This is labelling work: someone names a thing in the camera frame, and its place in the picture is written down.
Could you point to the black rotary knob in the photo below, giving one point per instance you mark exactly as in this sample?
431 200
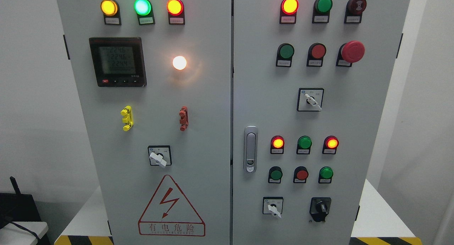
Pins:
320 207

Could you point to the grey electrical control cabinet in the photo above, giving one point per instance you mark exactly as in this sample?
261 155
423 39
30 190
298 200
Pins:
230 82

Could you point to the red indicator middle left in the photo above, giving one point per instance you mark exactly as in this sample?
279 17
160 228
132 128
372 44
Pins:
277 145

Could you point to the white glowing lamp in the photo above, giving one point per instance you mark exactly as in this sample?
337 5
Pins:
179 62

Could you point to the green push button lower left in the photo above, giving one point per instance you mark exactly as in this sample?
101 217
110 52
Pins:
275 175

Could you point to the green push button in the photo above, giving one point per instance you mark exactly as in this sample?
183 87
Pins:
285 54
275 175
325 175

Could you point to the green indicator middle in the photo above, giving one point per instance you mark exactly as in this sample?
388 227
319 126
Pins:
304 144

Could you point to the green push button upper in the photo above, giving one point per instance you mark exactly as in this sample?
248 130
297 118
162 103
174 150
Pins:
285 54

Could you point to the red push button lower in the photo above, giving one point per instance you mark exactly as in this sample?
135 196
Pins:
300 175

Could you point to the red push button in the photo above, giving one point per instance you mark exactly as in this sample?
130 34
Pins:
316 53
300 175

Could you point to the red indicator middle right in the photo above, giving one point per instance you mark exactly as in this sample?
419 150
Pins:
330 145

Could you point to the red push button upper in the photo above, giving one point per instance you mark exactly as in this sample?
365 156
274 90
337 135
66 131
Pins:
316 53

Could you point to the red electric hazard sticker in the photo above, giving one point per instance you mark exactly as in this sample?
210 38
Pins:
169 212

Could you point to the green push button lower right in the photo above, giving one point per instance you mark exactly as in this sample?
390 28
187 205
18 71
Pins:
325 175

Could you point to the red lit indicator left door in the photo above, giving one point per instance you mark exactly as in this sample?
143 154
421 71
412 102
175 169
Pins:
176 14

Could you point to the black digital power meter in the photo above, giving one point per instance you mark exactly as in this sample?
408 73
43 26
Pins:
118 61

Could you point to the red lit indicator top right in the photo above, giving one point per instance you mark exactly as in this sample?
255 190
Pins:
288 11

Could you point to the green lit indicator light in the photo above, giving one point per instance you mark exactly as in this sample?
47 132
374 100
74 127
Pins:
145 13

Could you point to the red emergency stop button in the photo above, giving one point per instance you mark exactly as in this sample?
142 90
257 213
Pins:
349 53

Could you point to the green indicator top right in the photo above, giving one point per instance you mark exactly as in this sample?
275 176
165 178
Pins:
321 11

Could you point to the yellow indicator light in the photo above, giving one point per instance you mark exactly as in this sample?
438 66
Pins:
111 12

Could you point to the dark red buzzer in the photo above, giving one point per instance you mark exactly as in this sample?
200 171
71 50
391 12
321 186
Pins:
354 10

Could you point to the black box with antenna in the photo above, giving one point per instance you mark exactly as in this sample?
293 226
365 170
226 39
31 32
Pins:
17 206

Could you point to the silver door latch handle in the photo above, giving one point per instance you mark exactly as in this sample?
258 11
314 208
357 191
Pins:
250 148

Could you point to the red terminal handle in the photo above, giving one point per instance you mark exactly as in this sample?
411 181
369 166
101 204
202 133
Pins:
183 113

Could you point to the white selector switch left door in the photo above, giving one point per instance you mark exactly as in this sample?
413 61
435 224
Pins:
160 155

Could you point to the white selector switch upper right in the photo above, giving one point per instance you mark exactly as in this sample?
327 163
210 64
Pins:
310 99

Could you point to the white selector switch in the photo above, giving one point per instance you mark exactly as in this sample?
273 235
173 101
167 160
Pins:
273 206
310 99

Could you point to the yellow terminal handle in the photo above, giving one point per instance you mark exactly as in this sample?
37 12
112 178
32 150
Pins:
127 119

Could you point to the white selector switch lower right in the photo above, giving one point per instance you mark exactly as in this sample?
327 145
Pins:
273 206

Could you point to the white table with cable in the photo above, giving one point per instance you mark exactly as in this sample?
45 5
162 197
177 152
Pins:
12 235

